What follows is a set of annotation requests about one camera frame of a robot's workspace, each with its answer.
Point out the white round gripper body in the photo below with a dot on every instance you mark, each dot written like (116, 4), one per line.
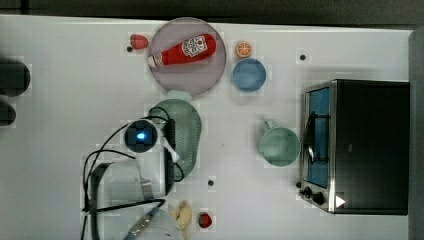
(142, 136)

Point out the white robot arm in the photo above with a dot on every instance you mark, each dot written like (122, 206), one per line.
(125, 197)

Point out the dark round object lower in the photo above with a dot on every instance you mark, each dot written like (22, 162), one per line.
(7, 114)

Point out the green plastic strainer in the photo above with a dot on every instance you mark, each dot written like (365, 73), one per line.
(177, 107)

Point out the small red strawberry toy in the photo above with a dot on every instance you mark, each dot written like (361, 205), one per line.
(204, 220)

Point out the orange slice toy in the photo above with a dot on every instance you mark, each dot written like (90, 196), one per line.
(243, 49)

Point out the red plush ketchup bottle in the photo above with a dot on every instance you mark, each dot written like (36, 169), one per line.
(191, 50)

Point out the blue plastic bowl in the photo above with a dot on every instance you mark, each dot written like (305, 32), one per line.
(249, 75)

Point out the green plastic mug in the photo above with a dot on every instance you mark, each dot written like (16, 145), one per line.
(279, 146)

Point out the dark round object upper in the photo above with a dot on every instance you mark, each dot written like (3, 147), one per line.
(14, 77)

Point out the dark round object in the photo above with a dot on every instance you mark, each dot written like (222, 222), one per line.
(7, 114)
(14, 77)

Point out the lilac round plate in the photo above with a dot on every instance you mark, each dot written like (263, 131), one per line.
(193, 78)

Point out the yellow banana toy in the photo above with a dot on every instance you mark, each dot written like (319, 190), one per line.
(182, 214)

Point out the black toaster oven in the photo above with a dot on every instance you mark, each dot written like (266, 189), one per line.
(355, 147)

